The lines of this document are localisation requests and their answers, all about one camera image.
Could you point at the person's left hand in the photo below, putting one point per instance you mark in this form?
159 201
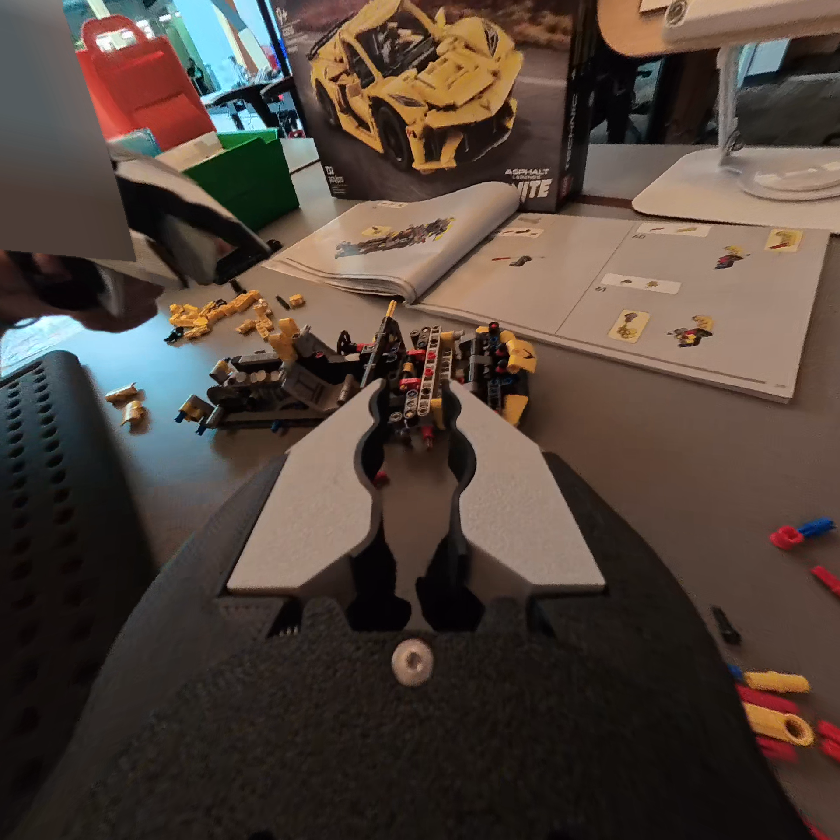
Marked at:
118 318

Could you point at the pile of yellow lego parts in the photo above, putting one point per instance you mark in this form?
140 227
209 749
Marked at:
216 312

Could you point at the black perforated chair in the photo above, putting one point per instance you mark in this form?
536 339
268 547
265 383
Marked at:
52 525

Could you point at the lego set box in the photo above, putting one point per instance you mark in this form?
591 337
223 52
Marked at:
426 85

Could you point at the red plastic container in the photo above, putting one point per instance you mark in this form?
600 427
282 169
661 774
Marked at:
151 98

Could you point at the white stand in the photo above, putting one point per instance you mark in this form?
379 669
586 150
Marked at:
689 190

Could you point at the lego instruction booklet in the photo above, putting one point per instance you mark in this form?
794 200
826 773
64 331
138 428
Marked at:
656 328

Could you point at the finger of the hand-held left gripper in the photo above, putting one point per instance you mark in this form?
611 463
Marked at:
170 197
187 253

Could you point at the lego car model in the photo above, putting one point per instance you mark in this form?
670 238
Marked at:
433 367

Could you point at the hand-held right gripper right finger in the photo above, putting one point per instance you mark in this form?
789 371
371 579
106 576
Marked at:
531 518

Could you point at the printed instruction sheet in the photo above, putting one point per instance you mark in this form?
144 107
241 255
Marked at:
656 5

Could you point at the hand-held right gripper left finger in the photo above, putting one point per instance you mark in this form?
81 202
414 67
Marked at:
302 518

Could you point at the pile of red blue pins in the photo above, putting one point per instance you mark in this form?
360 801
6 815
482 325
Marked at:
778 725

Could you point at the green plastic bin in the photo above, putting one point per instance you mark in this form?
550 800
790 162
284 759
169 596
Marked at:
249 184

